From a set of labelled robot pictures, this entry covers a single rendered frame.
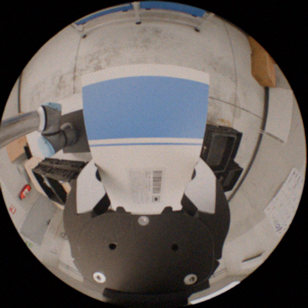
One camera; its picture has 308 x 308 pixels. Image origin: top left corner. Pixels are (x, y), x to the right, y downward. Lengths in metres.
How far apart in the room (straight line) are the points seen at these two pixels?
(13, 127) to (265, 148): 3.06
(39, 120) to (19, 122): 0.10
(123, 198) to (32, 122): 0.42
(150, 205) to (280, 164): 2.54
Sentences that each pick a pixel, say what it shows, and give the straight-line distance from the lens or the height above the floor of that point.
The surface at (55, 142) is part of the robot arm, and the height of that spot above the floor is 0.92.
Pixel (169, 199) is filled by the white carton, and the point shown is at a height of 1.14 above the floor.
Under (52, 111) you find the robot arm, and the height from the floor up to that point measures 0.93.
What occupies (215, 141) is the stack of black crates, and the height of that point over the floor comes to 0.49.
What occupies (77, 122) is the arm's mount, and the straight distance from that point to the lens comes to 0.64.
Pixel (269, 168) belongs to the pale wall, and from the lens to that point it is 2.67.
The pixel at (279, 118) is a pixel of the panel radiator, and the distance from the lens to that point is 2.51.
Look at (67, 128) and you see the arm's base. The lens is 0.64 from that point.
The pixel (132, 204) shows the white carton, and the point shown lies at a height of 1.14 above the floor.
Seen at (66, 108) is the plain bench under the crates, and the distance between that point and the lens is 0.75.
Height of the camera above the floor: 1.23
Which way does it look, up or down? 61 degrees down
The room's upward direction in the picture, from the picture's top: 176 degrees clockwise
